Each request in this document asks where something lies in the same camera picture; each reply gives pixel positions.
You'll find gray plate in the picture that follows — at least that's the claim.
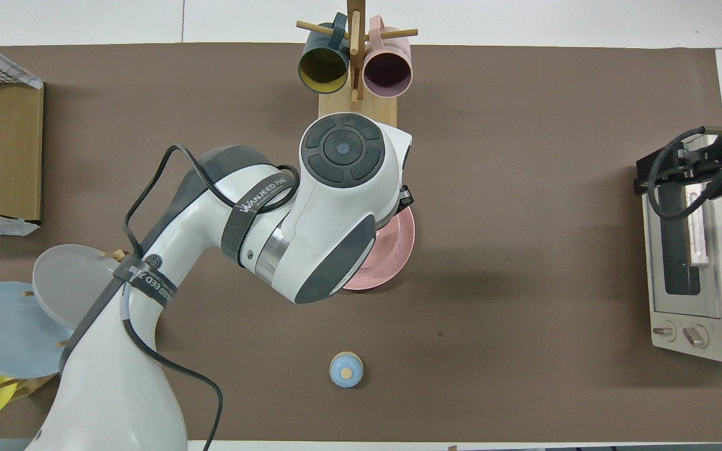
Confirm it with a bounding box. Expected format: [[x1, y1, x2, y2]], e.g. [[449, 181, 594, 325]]
[[32, 244, 127, 329]]

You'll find pink plate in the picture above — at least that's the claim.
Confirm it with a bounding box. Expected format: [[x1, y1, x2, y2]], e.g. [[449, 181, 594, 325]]
[[343, 207, 416, 291]]

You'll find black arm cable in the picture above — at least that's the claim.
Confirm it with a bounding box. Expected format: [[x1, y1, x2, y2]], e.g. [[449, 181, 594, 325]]
[[123, 144, 300, 451], [648, 127, 722, 221]]

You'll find dark teal mug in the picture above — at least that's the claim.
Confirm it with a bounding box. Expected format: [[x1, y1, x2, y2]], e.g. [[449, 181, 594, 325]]
[[298, 13, 350, 95]]

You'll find pink mug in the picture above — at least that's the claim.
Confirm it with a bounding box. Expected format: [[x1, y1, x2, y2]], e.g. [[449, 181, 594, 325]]
[[363, 16, 414, 99]]

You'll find wooden mug tree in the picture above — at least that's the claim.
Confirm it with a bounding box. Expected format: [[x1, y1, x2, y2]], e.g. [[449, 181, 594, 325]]
[[296, 0, 419, 121]]

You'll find light blue plate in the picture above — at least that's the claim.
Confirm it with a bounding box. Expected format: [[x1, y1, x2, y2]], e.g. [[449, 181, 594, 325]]
[[0, 281, 76, 379]]

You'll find wooden plate rack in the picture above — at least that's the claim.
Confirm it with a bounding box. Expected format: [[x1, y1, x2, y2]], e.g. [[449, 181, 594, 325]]
[[0, 249, 130, 402]]

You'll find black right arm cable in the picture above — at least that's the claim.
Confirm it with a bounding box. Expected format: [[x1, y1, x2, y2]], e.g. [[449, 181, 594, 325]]
[[648, 127, 722, 221]]

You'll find wood and wire shelf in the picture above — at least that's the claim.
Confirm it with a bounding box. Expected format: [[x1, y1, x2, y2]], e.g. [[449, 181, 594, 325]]
[[0, 47, 45, 223]]

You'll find pink bowl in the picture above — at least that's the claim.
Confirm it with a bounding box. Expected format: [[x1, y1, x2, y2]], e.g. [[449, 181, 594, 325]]
[[374, 216, 400, 261]]

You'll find brown table mat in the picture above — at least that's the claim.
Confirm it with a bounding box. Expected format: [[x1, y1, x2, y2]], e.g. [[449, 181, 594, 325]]
[[0, 43, 722, 443]]

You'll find small blue knobbed lid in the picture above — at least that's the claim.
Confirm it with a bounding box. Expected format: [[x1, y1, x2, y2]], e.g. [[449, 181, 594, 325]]
[[329, 351, 365, 388]]

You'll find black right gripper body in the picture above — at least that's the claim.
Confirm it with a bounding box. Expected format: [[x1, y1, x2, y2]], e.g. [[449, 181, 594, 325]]
[[674, 135, 722, 189]]

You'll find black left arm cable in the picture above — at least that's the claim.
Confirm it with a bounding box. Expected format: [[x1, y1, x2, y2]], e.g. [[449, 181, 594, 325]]
[[123, 144, 300, 451]]

